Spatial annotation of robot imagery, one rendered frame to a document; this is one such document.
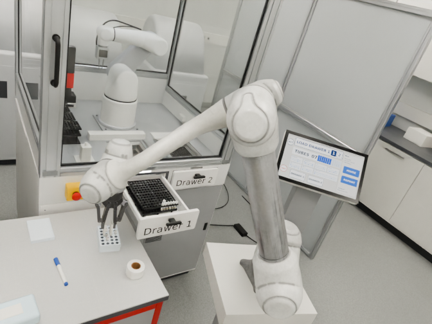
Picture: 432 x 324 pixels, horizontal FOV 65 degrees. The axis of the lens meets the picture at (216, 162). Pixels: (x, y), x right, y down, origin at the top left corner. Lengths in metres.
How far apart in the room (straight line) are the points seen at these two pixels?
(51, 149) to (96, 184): 0.47
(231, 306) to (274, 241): 0.36
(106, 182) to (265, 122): 0.55
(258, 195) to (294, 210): 1.25
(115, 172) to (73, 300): 0.50
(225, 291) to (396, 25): 2.08
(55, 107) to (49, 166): 0.27
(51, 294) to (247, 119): 0.93
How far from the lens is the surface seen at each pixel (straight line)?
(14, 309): 1.31
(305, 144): 2.10
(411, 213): 4.05
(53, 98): 1.44
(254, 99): 0.89
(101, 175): 1.13
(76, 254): 1.52
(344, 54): 2.89
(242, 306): 1.36
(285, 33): 3.34
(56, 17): 1.36
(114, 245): 1.51
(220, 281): 1.41
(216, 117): 1.11
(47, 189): 1.64
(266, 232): 1.08
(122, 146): 1.25
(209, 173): 1.93
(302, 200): 2.21
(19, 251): 1.54
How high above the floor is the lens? 1.83
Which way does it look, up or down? 27 degrees down
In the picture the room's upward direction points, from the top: 17 degrees clockwise
